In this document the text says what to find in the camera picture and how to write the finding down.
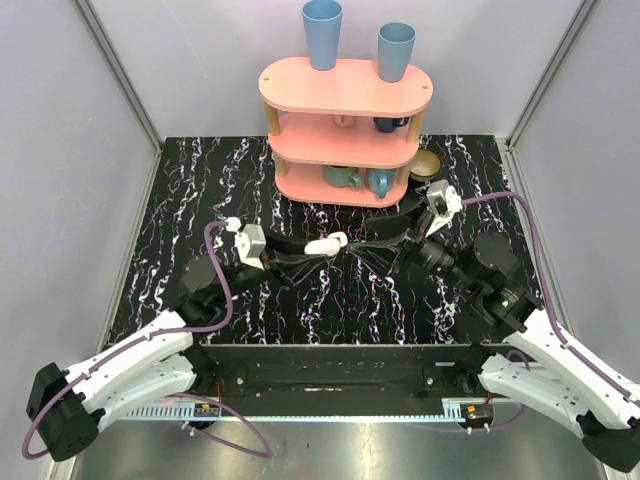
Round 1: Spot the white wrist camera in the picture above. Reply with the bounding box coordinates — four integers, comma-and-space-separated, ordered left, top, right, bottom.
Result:
420, 180, 462, 238
234, 224, 266, 270

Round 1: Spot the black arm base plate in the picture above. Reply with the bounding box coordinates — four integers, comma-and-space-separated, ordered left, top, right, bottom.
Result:
185, 344, 494, 399

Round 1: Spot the right light blue cup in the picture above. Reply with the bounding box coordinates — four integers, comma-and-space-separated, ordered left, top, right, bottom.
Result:
377, 22, 416, 83

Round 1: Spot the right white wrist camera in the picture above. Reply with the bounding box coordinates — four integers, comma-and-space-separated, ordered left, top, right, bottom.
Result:
420, 180, 462, 238

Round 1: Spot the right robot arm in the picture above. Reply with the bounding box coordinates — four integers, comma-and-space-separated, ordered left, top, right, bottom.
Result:
347, 230, 639, 473

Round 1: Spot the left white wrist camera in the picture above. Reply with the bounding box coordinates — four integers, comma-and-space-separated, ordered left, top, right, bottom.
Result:
234, 224, 266, 270

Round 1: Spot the blue butterfly mug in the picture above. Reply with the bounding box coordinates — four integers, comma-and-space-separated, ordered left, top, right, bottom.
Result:
365, 168, 395, 199

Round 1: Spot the light blue cup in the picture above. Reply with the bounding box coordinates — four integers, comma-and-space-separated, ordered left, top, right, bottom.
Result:
377, 22, 416, 83
302, 0, 343, 71

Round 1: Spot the pink mug on shelf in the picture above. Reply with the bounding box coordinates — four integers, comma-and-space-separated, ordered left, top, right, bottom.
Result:
334, 115, 356, 128

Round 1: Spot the teal glazed ceramic mug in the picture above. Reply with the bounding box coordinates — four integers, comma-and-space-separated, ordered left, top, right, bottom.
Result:
322, 165, 362, 188

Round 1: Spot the left light blue cup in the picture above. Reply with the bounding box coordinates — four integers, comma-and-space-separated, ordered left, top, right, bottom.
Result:
302, 0, 343, 71

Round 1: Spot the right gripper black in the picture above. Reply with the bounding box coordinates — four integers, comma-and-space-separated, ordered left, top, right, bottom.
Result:
347, 196, 481, 293

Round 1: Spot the left orange connector board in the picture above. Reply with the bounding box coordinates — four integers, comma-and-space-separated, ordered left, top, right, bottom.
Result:
194, 402, 221, 418

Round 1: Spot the orange connector board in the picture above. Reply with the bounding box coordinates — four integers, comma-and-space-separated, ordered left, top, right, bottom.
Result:
464, 404, 493, 422
194, 402, 221, 418

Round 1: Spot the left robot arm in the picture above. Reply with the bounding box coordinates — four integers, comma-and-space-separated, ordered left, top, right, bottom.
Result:
22, 218, 348, 462

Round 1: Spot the dark blue mug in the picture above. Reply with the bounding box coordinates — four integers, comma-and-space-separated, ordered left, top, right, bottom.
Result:
373, 117, 410, 134

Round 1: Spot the pink three-tier wooden shelf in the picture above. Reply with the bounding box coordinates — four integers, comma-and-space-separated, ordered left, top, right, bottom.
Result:
258, 57, 434, 208

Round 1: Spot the brown ceramic bowl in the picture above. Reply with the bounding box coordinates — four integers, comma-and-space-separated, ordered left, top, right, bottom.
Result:
409, 149, 441, 183

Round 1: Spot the white oval pebble case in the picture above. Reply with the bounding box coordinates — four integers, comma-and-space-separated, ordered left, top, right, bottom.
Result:
304, 232, 348, 257

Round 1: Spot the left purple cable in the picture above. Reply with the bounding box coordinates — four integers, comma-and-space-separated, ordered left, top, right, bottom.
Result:
21, 217, 274, 460

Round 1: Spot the right orange connector board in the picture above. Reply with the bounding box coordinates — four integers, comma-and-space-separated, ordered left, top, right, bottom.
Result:
464, 404, 493, 422

